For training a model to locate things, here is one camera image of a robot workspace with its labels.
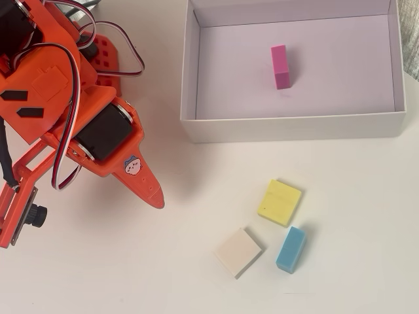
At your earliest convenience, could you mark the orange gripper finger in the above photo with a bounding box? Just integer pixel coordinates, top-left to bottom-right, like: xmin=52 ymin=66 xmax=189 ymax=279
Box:
xmin=113 ymin=148 xmax=165 ymax=209

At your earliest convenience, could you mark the orange gripper body black servo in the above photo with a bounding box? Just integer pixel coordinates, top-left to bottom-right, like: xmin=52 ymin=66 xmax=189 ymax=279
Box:
xmin=45 ymin=86 xmax=144 ymax=179

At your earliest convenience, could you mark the pink cuboid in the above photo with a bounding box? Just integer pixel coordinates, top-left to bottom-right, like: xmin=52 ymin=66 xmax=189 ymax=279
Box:
xmin=270 ymin=44 xmax=291 ymax=91

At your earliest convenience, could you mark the cream cuboid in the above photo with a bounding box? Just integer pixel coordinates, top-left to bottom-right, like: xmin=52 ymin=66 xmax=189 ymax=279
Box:
xmin=214 ymin=227 xmax=266 ymax=281

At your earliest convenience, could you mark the yellow cuboid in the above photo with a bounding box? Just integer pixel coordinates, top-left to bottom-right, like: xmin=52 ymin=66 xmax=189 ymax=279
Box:
xmin=257 ymin=178 xmax=302 ymax=228

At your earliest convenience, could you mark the blue cuboid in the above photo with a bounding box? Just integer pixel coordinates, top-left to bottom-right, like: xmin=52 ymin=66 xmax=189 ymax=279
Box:
xmin=275 ymin=225 xmax=308 ymax=274

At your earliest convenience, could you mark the white cardboard box bin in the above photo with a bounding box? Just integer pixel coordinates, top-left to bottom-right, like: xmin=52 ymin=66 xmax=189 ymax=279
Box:
xmin=179 ymin=0 xmax=407 ymax=145

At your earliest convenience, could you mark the cartoon face sticker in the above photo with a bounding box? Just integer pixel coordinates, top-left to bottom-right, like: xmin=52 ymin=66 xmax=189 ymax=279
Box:
xmin=123 ymin=156 xmax=144 ymax=178

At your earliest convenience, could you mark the red white black servo cable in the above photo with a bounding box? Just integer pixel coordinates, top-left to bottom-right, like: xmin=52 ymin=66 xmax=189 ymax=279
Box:
xmin=12 ymin=41 xmax=83 ymax=192
xmin=70 ymin=0 xmax=146 ymax=79

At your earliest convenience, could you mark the orange perforated base plate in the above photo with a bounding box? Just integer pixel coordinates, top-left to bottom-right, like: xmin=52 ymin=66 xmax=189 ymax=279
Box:
xmin=77 ymin=21 xmax=124 ymax=97

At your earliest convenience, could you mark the black camera cable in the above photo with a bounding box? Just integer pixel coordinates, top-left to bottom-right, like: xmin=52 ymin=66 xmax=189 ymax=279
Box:
xmin=0 ymin=119 xmax=20 ymax=192

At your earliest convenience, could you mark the black wrist camera orange mount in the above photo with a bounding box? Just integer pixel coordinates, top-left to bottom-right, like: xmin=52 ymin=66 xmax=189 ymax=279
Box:
xmin=0 ymin=136 xmax=48 ymax=250

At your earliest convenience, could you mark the gray cable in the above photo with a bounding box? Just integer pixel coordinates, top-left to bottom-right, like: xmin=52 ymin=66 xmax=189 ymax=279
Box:
xmin=65 ymin=0 xmax=100 ymax=19

